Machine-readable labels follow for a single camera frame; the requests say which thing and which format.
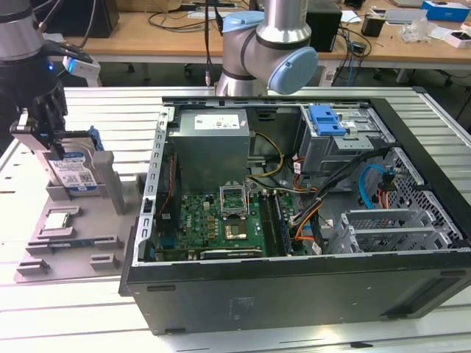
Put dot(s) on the blue cardboard box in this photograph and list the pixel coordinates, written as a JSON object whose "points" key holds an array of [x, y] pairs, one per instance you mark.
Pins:
{"points": [[447, 11]]}

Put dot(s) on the blue plastic latch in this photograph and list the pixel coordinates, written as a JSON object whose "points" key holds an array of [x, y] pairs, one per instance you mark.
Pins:
{"points": [[324, 123]]}

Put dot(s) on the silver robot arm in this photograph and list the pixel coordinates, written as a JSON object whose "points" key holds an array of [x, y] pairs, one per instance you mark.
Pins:
{"points": [[279, 22]]}

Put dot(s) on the clear plastic bag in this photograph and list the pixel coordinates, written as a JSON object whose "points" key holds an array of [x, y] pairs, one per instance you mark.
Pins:
{"points": [[416, 31]]}

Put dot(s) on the silver optical drive cage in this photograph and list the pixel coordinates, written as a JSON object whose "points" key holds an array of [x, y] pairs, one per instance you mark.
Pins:
{"points": [[324, 154]]}

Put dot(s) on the silver perforated disk bay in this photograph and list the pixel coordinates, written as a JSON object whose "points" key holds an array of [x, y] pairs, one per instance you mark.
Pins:
{"points": [[390, 232], [379, 215]]}

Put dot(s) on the CPU socket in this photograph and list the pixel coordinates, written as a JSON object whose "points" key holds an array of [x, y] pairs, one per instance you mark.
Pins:
{"points": [[235, 231]]}

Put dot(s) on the green motherboard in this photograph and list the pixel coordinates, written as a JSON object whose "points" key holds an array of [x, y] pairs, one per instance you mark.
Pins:
{"points": [[200, 220]]}

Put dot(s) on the wooden desk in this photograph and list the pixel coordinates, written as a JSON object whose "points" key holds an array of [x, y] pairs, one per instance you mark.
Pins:
{"points": [[404, 51], [147, 40]]}

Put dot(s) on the white open box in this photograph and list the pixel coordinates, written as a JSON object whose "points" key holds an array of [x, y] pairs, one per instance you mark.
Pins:
{"points": [[452, 41]]}

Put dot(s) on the grey parts rack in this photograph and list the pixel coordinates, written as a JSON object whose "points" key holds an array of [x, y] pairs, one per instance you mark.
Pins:
{"points": [[84, 224]]}

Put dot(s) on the black computer tower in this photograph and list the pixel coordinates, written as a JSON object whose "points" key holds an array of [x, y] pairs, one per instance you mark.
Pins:
{"points": [[324, 29]]}

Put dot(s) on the black expansion card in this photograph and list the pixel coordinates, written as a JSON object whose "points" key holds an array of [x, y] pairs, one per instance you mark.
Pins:
{"points": [[232, 253]]}

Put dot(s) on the hard disk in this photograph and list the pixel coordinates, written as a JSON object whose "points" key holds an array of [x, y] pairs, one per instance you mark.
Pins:
{"points": [[73, 173]]}

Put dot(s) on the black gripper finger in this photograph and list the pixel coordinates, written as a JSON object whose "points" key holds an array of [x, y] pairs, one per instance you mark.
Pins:
{"points": [[55, 110], [27, 128]]}

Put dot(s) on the silver CPU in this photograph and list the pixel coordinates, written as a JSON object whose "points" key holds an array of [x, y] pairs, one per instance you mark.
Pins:
{"points": [[56, 221]]}

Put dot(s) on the grey power supply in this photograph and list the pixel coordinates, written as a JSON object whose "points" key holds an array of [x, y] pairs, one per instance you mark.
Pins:
{"points": [[209, 154]]}

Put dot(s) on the black case fan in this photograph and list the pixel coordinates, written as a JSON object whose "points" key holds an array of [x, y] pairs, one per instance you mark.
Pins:
{"points": [[167, 220]]}

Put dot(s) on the large black box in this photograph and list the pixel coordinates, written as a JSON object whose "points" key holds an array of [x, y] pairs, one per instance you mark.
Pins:
{"points": [[106, 18]]}

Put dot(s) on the black PC case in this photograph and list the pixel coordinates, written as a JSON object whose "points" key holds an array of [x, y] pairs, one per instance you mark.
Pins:
{"points": [[294, 294]]}

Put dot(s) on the grey flat box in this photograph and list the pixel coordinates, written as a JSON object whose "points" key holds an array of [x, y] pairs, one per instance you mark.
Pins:
{"points": [[404, 16]]}

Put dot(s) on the black RAM slot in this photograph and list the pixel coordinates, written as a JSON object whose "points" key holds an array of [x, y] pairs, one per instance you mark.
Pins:
{"points": [[268, 224], [283, 228]]}

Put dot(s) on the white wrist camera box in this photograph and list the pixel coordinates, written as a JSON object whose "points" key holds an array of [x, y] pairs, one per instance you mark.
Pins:
{"points": [[86, 68]]}

